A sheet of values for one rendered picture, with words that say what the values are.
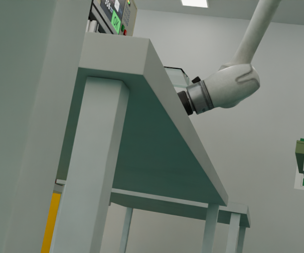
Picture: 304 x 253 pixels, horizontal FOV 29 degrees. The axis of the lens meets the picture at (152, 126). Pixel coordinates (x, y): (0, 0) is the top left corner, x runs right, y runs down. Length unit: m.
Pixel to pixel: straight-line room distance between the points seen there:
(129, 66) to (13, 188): 0.48
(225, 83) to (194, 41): 5.81
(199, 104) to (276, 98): 5.55
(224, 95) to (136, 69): 0.97
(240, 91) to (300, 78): 5.63
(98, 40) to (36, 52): 0.48
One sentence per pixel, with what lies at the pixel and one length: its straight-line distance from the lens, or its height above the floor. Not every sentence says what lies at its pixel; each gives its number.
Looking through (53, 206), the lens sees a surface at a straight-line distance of 5.47.
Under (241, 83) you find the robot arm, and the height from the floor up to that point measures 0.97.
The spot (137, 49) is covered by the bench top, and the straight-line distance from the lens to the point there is 0.75.
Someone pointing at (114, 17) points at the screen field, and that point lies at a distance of 1.97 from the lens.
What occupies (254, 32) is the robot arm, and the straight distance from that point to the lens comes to 1.84.
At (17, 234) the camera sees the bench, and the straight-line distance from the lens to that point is 0.30.
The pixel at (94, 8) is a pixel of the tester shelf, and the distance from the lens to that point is 1.67.
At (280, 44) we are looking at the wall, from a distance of 7.44.
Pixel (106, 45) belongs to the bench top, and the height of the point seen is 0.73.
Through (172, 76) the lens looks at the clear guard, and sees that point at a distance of 2.09.
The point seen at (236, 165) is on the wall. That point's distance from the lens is 7.07.
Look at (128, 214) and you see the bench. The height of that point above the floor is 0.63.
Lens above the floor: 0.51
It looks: 10 degrees up
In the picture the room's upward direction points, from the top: 10 degrees clockwise
